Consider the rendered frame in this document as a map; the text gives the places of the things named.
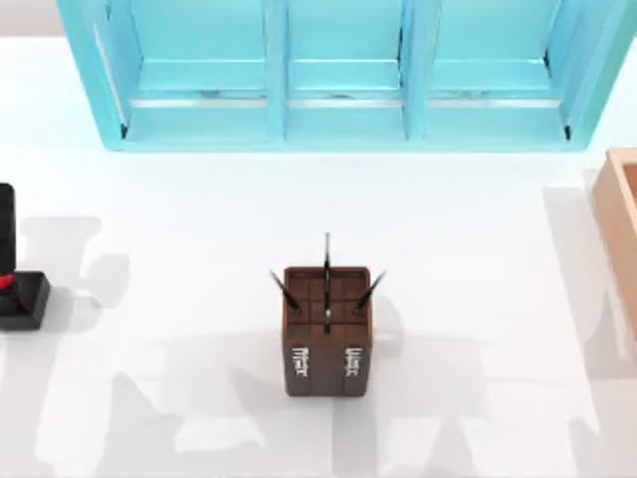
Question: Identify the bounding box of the brown wooden pen holder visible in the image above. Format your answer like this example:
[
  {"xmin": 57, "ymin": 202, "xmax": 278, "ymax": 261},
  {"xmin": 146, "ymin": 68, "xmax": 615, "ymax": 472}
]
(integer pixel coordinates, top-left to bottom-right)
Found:
[{"xmin": 282, "ymin": 266, "xmax": 372, "ymax": 399}]

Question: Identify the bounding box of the light blue rack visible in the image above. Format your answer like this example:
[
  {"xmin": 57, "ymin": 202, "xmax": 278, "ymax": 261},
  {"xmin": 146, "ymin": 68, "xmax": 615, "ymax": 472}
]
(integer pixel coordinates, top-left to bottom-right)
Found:
[{"xmin": 55, "ymin": 0, "xmax": 637, "ymax": 153}]

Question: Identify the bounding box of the salmon-coloured shallow box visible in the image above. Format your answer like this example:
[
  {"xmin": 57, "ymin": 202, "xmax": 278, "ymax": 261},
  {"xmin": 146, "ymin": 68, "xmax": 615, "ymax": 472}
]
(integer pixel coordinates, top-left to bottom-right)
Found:
[{"xmin": 590, "ymin": 147, "xmax": 637, "ymax": 345}]

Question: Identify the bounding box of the black and red stamp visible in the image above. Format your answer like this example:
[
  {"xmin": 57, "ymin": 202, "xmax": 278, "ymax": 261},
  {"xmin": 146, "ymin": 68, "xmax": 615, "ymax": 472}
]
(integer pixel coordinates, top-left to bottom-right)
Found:
[{"xmin": 0, "ymin": 182, "xmax": 53, "ymax": 331}]

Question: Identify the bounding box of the black pen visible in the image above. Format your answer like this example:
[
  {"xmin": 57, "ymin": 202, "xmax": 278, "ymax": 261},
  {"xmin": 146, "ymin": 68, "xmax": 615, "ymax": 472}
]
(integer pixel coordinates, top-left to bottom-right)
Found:
[
  {"xmin": 321, "ymin": 231, "xmax": 333, "ymax": 334},
  {"xmin": 269, "ymin": 270, "xmax": 305, "ymax": 316},
  {"xmin": 352, "ymin": 270, "xmax": 388, "ymax": 316}
]

